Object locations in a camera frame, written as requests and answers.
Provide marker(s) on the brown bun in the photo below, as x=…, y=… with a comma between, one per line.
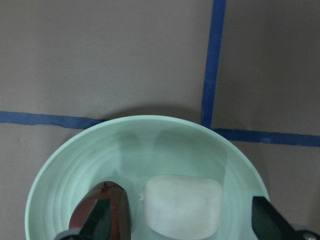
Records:
x=120, y=226

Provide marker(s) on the mint green plate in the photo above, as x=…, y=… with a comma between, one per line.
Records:
x=130, y=150

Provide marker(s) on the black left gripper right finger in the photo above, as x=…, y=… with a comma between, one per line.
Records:
x=268, y=224

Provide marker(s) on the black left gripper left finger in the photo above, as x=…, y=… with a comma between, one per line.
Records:
x=97, y=225

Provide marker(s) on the white steamed bun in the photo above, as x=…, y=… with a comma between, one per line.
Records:
x=182, y=207

